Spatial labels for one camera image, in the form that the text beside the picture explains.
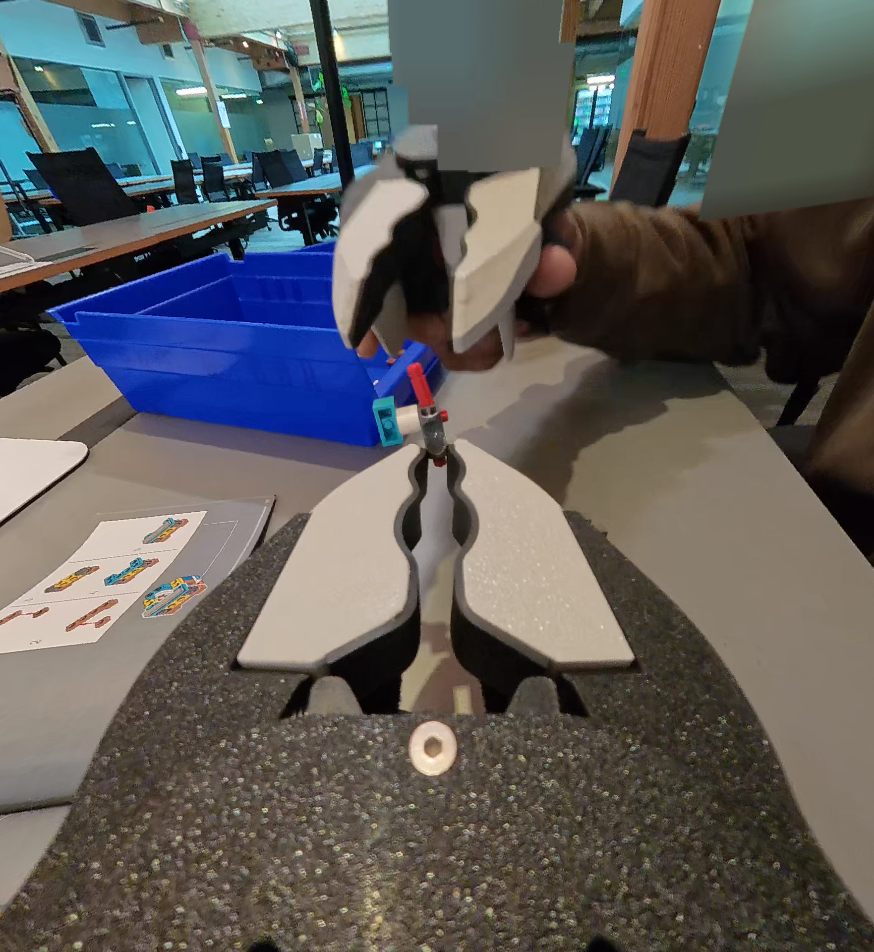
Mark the row of black office chairs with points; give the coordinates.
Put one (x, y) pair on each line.
(280, 167)

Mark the wooden beam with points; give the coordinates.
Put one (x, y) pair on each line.
(667, 74)

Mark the black floor lamp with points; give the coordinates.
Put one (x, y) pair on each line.
(332, 89)

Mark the grey instruction booklet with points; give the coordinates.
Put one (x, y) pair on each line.
(206, 535)

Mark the white flat tray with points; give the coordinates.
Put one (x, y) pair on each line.
(13, 476)

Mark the small toy brick assembly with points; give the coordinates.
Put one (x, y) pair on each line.
(388, 424)

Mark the blue plastic bin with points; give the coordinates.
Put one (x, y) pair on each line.
(221, 357)

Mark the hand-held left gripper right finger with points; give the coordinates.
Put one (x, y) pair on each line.
(541, 587)

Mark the red toy pin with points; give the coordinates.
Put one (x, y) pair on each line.
(418, 385)

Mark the person's brown jacket torso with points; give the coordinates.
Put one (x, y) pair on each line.
(853, 335)

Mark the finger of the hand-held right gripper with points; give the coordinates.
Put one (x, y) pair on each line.
(500, 253)
(366, 230)

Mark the long brown table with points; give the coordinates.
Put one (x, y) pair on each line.
(109, 238)

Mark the person's right hand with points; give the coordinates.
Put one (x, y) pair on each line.
(556, 268)

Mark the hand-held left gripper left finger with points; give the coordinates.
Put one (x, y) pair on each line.
(332, 587)

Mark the black office chair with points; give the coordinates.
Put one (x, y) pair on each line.
(80, 186)
(649, 171)

